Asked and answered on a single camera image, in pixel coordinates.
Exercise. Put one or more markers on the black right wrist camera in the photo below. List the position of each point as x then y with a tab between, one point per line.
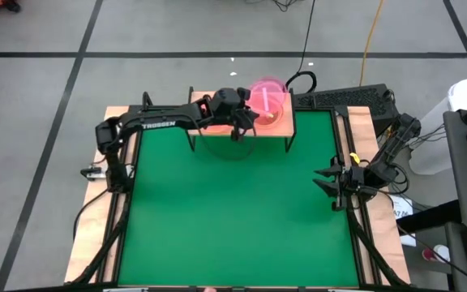
355	177

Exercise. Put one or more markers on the wooden shelf with black legs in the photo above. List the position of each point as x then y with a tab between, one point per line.
287	130

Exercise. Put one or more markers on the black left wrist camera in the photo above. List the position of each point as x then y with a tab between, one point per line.
242	94

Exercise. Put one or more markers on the small silver connector box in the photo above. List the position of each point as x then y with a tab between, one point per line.
91	173

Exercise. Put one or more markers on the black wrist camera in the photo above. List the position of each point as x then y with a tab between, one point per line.
242	94
355	177

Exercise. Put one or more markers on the silver metal bracket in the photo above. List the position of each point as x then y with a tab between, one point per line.
126	290
345	290

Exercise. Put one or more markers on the green table mat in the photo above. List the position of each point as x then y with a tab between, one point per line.
237	223

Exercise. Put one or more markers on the black aluminium table frame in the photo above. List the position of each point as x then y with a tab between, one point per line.
318	108

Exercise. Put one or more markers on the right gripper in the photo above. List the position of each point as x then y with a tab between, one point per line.
351	182

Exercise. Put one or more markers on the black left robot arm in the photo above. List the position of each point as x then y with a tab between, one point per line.
136	119

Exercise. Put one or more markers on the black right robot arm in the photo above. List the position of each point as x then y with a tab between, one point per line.
395	142

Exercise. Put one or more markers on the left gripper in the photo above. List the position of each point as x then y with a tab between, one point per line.
241	117

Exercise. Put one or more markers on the white paper sheet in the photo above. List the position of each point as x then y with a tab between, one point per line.
403	211

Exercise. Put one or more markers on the red and white cup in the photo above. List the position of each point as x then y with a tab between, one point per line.
436	253

